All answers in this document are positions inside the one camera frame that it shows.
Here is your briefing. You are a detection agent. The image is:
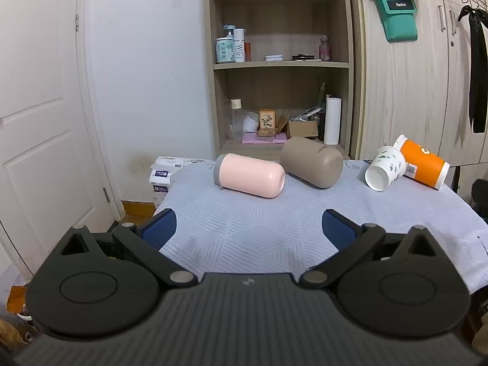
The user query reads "white paper roll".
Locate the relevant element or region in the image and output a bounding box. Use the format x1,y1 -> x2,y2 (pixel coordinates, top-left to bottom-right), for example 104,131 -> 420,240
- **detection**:
323,97 -> 343,146

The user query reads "pink flat box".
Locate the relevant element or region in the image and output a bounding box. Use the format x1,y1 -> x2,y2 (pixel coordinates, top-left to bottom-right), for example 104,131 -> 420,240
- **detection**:
241,132 -> 288,145

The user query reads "light blue patterned tablecloth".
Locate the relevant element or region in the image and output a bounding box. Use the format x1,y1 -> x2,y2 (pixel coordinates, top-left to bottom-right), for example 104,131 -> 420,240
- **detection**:
154,156 -> 488,295

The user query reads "white bowl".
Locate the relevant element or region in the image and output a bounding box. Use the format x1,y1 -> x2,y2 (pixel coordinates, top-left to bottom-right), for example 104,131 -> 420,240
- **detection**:
242,111 -> 261,134

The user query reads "pink cup with grey lid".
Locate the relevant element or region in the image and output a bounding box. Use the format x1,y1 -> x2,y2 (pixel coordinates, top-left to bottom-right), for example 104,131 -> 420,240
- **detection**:
213,153 -> 286,199

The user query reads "black chair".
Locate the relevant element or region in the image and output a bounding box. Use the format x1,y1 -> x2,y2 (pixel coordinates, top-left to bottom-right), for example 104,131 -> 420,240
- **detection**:
470,178 -> 488,216

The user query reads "wooden shelf unit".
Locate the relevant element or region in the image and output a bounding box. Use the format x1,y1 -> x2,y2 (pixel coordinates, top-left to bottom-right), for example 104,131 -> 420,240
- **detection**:
203,0 -> 361,161

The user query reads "white door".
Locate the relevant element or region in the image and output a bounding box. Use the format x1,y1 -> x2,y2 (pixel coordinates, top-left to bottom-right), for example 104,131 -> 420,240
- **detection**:
0,0 -> 116,283

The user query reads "taupe cup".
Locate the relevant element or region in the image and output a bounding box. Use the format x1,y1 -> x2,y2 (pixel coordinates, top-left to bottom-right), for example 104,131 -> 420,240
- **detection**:
280,136 -> 344,189

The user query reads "white tube bottle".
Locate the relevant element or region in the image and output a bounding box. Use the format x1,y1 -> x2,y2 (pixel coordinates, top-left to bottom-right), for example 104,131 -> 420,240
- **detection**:
233,28 -> 246,63

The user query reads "orange paper cup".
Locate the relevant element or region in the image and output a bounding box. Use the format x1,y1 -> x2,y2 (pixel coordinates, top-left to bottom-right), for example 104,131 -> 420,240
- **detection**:
393,134 -> 451,190

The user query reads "wooden box with flower print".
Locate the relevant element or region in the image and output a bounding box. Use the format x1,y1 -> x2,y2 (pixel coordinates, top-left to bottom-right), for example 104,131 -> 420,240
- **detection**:
258,109 -> 277,137

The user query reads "white paper cup green print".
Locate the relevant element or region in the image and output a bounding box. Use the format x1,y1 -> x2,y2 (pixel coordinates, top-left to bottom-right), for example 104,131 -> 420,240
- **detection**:
364,146 -> 407,192

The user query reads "black hanging ribbon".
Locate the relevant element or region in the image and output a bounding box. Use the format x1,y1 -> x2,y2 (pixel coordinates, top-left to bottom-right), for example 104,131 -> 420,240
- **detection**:
457,5 -> 488,134

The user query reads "light wooden wardrobe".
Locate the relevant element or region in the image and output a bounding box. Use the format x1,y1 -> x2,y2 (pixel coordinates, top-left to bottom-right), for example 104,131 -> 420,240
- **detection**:
353,0 -> 488,169

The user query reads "clear bottle with beige cap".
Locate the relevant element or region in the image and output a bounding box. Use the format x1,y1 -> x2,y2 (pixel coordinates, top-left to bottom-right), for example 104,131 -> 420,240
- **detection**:
227,98 -> 245,140

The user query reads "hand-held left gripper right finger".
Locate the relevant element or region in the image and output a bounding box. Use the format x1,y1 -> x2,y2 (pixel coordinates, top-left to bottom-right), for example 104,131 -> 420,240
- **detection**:
299,208 -> 440,289

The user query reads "orange plastic bag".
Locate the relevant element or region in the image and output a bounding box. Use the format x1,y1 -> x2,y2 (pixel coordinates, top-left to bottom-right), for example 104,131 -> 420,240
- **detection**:
5,285 -> 34,316

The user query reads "open cardboard box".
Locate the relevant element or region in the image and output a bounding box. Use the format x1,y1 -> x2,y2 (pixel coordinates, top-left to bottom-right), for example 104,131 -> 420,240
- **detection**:
276,113 -> 319,140

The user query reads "teal pump bottle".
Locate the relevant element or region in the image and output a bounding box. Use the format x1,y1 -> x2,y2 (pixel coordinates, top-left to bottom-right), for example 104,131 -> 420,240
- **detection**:
216,25 -> 235,64

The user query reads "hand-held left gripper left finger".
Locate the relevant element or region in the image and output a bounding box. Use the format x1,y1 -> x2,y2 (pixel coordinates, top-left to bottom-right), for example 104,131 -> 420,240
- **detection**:
57,208 -> 199,287

